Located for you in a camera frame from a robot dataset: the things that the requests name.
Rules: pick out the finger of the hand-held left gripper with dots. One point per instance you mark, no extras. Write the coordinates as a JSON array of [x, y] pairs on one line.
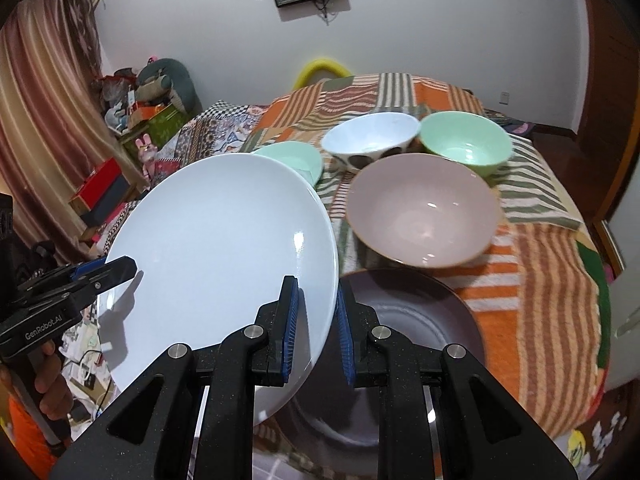
[[82, 272], [122, 267]]

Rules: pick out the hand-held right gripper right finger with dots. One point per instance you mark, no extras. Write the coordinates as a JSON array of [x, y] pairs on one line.
[[345, 340]]

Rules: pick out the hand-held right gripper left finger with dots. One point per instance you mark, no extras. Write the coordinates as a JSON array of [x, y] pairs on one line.
[[292, 330]]

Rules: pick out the white plate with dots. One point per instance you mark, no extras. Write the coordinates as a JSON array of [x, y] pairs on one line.
[[215, 260]]

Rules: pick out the pink bowl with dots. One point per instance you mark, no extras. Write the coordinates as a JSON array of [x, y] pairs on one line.
[[425, 210]]

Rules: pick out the white bowl with dark dots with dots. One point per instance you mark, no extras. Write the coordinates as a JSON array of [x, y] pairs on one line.
[[370, 132]]

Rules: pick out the green bowl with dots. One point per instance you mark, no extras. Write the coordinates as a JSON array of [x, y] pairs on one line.
[[465, 135]]

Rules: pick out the person's left forearm orange sleeve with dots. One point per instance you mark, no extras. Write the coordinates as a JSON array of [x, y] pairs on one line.
[[25, 430]]

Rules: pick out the person's left hand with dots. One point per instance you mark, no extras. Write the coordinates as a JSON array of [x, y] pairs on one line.
[[50, 377]]

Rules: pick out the dark blue box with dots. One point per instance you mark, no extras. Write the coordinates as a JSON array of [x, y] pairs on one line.
[[110, 197]]

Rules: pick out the dark purple plate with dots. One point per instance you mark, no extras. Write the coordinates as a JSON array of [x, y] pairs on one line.
[[415, 310]]

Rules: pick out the pink bunny toy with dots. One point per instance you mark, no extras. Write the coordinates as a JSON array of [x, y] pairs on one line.
[[146, 152]]

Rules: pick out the floral patterned quilt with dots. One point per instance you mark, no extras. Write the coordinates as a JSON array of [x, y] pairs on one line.
[[210, 135]]

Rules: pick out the orange box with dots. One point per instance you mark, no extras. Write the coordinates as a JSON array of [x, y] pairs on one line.
[[150, 111]]

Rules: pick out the brown striped curtain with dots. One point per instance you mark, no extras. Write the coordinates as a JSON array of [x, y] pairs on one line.
[[40, 110]]

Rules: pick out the green plate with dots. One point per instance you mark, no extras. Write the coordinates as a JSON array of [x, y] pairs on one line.
[[295, 157]]

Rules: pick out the pile of bags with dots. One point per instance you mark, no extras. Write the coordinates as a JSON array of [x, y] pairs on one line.
[[117, 95]]

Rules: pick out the grey plush toy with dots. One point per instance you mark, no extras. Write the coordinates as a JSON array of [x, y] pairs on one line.
[[175, 77]]

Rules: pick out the orange striped patchwork blanket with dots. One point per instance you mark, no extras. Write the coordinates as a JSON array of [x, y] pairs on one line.
[[540, 280]]

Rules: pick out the cartoon printed sheet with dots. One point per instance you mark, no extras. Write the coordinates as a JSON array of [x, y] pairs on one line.
[[580, 447]]

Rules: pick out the brown wooden wardrobe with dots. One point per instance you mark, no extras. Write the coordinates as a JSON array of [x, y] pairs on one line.
[[610, 110]]

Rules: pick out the white wall socket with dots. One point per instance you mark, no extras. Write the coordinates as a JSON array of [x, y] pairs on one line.
[[505, 98]]

